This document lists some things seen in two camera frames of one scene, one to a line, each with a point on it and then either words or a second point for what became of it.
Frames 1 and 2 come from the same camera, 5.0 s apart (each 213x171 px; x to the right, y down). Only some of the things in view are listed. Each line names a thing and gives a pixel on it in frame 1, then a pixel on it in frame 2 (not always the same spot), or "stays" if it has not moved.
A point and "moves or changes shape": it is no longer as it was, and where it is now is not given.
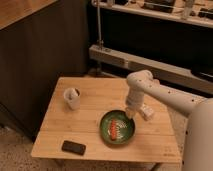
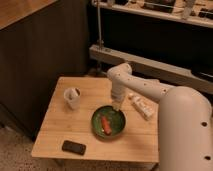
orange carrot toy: x=113 y=130 -> x=106 y=125
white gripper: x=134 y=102 -> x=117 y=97
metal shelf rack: x=173 y=39 stays
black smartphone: x=73 y=147 stays
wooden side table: x=86 y=121 stays
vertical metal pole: x=99 y=43 stays
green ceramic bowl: x=117 y=128 moves or changes shape
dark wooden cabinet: x=40 y=41 stays
